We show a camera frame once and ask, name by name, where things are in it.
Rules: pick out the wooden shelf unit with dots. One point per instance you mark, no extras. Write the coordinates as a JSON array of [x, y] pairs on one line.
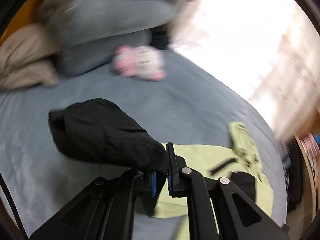
[[308, 148]]

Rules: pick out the blue-grey bed blanket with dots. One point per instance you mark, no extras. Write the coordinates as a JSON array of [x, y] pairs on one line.
[[188, 107]]

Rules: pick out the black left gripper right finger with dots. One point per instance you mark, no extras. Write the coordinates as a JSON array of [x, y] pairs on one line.
[[176, 186]]

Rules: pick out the grey pillow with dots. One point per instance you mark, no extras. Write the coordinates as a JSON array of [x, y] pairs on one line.
[[89, 31]]

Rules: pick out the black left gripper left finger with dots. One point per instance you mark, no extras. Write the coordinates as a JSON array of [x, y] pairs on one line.
[[152, 181]]

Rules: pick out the pink white cat plush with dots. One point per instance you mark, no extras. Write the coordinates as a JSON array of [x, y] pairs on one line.
[[143, 62]]

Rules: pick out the beige folded blanket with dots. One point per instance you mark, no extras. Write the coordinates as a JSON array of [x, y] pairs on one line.
[[25, 58]]

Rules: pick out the white floral curtain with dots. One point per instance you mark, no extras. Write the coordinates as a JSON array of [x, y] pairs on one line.
[[267, 51]]

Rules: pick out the green and black jacket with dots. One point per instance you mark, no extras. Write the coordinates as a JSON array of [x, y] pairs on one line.
[[227, 194]]

